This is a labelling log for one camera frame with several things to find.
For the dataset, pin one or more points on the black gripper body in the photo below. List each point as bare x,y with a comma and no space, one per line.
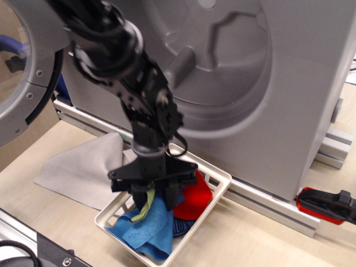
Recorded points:
162,172

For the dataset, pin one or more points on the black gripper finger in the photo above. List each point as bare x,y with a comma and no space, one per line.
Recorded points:
171,194
139,196

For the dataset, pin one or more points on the green felt sock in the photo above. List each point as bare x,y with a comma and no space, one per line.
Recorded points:
146,207

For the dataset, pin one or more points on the blue felt cloth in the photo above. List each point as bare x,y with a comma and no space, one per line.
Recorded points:
153,235

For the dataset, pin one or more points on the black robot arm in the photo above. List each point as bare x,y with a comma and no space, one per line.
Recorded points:
109,51

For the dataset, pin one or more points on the grey toy washing machine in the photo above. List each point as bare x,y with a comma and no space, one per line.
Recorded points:
257,82

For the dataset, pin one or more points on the grey round machine door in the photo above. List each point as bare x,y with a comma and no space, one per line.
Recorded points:
32,44

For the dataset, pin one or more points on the red felt cloth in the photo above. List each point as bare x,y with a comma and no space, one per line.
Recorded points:
194,199

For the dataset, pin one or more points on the blue felt jeans piece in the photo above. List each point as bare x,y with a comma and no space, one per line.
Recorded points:
181,227

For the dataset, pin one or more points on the grey felt cloth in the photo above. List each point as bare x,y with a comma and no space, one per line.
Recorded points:
80,173

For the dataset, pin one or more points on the red black clamp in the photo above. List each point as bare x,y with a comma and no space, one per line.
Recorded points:
333,208

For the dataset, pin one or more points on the aluminium frame with black bracket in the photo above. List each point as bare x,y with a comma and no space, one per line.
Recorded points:
23,246

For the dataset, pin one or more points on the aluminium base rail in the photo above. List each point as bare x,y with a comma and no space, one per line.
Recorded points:
334,149

